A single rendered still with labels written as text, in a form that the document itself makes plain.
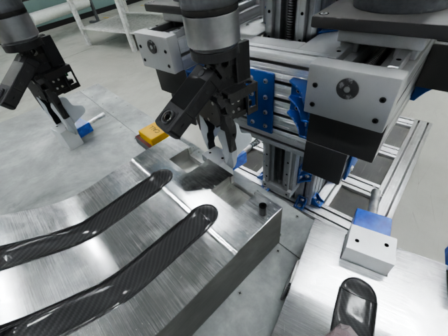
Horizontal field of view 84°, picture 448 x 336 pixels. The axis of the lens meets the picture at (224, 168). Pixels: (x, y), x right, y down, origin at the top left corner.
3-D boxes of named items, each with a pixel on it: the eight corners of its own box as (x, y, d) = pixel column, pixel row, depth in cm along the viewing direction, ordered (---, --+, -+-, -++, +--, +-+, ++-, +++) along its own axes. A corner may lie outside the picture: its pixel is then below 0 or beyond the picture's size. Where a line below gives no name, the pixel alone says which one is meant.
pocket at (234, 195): (234, 189, 41) (232, 173, 39) (259, 207, 38) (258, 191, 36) (213, 206, 39) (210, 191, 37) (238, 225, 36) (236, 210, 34)
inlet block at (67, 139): (103, 120, 73) (94, 103, 69) (113, 124, 71) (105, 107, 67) (61, 145, 66) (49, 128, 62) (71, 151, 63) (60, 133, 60)
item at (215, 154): (252, 145, 57) (251, 125, 54) (267, 155, 54) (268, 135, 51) (205, 173, 52) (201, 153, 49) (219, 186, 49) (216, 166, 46)
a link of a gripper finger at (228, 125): (242, 151, 42) (230, 101, 38) (235, 155, 42) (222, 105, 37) (226, 144, 46) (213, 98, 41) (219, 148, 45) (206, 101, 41)
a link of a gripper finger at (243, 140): (261, 160, 48) (251, 115, 43) (237, 176, 45) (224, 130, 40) (250, 156, 50) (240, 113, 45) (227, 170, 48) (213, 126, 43)
